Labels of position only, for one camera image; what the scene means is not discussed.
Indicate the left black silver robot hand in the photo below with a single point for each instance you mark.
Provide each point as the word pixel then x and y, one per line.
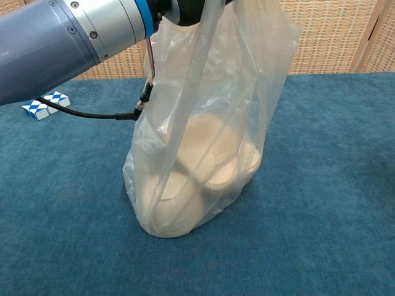
pixel 189 13

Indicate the clear plastic bag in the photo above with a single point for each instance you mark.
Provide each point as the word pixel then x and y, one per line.
pixel 234 92

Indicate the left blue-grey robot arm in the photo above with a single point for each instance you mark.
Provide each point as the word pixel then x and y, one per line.
pixel 61 43

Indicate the cream round items in bag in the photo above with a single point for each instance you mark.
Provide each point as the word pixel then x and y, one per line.
pixel 222 154

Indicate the woven rattan folding screen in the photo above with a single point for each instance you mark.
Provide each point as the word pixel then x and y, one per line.
pixel 333 37

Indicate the blue white checkered block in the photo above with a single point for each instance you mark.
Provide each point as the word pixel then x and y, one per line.
pixel 37 109

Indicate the round beige bowl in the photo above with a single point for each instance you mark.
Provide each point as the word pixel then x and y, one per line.
pixel 182 209

